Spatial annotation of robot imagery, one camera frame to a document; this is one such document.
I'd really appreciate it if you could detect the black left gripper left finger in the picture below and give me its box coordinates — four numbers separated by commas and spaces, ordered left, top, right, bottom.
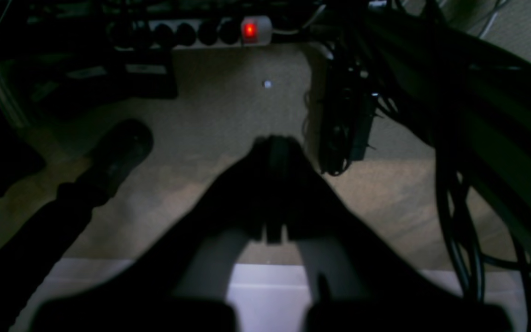
35, 136, 278, 332

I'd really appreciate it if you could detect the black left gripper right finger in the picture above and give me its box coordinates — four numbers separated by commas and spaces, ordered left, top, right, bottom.
275, 136, 513, 332

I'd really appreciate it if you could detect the black shoe and leg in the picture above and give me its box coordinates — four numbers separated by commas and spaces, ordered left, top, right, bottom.
0, 119, 154, 332

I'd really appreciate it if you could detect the white power strip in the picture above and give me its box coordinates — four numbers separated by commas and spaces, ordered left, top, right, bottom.
106, 16, 274, 51

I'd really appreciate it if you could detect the black cable bundle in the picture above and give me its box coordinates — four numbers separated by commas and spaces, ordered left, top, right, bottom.
312, 0, 531, 314

